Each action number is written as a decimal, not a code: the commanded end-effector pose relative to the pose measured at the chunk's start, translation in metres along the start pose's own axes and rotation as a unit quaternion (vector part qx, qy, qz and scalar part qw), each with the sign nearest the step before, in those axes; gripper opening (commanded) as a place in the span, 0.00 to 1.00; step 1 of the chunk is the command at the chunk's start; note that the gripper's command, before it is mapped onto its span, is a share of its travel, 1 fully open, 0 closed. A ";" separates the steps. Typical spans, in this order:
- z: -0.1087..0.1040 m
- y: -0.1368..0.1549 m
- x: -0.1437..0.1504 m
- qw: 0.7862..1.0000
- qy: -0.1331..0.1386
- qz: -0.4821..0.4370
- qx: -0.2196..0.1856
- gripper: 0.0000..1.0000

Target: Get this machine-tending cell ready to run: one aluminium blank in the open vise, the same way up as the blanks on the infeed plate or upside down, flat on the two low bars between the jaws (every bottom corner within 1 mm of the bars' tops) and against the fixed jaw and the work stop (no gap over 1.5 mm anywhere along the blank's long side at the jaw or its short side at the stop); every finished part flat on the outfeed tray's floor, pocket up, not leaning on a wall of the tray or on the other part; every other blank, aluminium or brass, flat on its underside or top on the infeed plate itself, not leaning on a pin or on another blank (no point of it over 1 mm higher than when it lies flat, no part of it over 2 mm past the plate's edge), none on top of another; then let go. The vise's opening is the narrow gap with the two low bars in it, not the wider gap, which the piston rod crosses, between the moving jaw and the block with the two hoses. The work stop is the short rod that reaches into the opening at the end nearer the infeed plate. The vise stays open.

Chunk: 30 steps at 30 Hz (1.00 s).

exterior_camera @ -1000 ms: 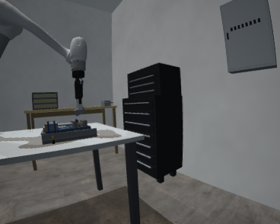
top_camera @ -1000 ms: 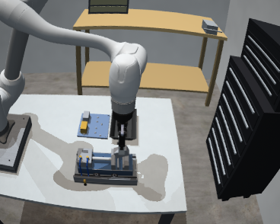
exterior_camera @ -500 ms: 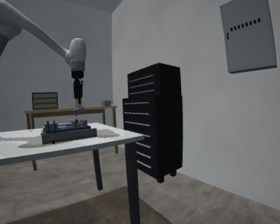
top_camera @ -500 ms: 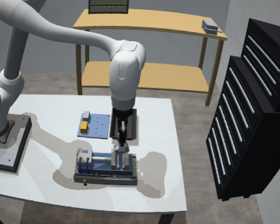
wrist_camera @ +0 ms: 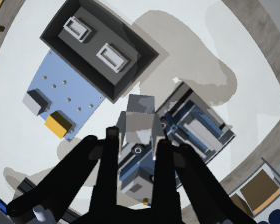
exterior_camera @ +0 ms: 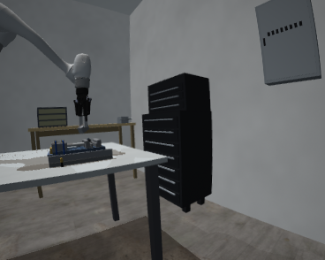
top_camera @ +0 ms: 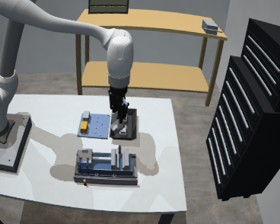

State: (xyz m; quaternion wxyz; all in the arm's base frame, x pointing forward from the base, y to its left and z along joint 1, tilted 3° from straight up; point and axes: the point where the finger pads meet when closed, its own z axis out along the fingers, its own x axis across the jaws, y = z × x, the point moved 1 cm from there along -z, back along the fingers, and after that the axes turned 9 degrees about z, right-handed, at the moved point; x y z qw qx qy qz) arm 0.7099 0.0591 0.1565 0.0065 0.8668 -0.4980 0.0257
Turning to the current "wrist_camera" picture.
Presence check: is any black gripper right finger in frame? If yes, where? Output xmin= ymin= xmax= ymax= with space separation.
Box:
xmin=151 ymin=114 xmax=257 ymax=224

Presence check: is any yellow rectangular block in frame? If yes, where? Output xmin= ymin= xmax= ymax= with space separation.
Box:
xmin=44 ymin=111 xmax=73 ymax=139

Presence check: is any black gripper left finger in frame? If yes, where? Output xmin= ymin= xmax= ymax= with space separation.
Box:
xmin=6 ymin=111 xmax=126 ymax=224

